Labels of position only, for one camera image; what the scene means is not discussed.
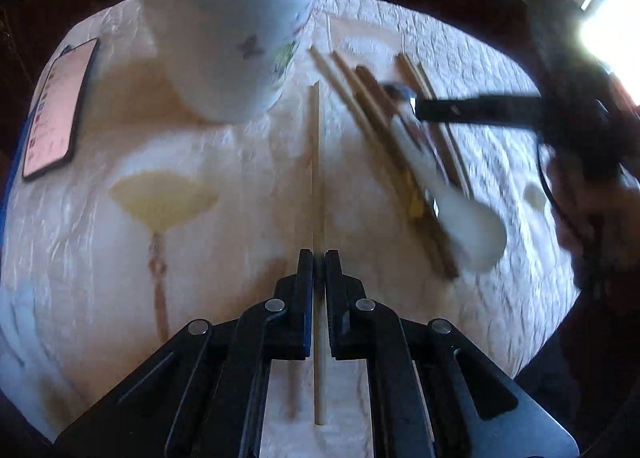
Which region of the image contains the light wooden chopstick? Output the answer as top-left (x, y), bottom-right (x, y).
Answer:
top-left (310, 80), bottom-right (328, 426)

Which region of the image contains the thin bamboo chopstick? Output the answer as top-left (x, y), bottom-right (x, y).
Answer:
top-left (416, 62), bottom-right (474, 198)

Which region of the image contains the metal spoon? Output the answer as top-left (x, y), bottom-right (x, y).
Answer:
top-left (383, 81), bottom-right (440, 220)

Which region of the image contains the person's right hand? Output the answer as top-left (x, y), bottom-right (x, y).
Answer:
top-left (547, 156), bottom-right (639, 290)

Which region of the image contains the dark wooden chopstick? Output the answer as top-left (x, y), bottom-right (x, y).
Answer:
top-left (396, 51), bottom-right (469, 194)

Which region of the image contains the dark brown chopstick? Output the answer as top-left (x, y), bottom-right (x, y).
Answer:
top-left (349, 65), bottom-right (459, 279)

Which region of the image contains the tan bamboo chopstick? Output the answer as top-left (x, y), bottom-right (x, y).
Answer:
top-left (331, 51), bottom-right (459, 279)

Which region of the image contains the light bamboo chopstick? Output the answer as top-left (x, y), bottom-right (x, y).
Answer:
top-left (307, 46), bottom-right (446, 274)

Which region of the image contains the white quilted tablecloth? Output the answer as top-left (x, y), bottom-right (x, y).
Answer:
top-left (1, 0), bottom-right (577, 438)

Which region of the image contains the smartphone with lit screen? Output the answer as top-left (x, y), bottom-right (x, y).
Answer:
top-left (22, 38), bottom-right (100, 182)

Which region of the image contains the white floral cup blue rim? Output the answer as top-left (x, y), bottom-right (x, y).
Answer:
top-left (140, 0), bottom-right (317, 123)

